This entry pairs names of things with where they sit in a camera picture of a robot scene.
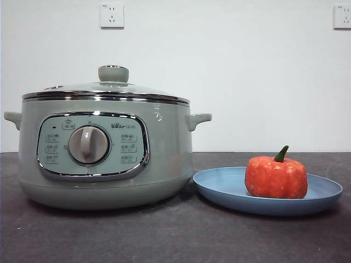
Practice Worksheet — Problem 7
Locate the pale green electric steamer pot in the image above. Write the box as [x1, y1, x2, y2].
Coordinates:
[3, 98, 213, 211]

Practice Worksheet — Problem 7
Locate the grey steamer dial knob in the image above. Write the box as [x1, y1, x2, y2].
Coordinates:
[67, 125, 111, 165]

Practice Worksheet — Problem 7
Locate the glass lid with green knob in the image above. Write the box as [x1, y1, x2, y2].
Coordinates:
[21, 65, 191, 106]

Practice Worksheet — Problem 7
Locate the orange pumpkin with green stem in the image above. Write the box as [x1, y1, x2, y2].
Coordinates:
[244, 145, 309, 199]

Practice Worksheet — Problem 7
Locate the white wall socket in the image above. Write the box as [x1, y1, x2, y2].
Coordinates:
[100, 3, 125, 30]
[333, 4, 351, 30]

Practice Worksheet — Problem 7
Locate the blue plate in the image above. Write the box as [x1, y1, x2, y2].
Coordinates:
[193, 166, 344, 217]

